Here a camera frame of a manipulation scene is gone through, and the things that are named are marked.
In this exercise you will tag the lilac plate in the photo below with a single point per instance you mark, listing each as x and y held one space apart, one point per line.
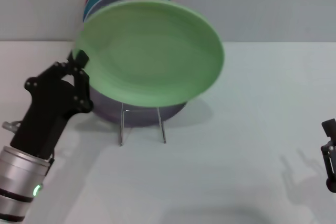
141 116

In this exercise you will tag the grey purple plate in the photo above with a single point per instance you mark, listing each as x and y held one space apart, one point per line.
105 2

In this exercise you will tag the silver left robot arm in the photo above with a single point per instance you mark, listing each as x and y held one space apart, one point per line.
18 174

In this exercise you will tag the light green plate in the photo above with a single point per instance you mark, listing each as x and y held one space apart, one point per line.
157 53

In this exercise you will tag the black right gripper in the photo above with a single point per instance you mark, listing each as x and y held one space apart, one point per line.
332 186

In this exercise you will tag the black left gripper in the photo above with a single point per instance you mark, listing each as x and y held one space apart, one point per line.
44 119

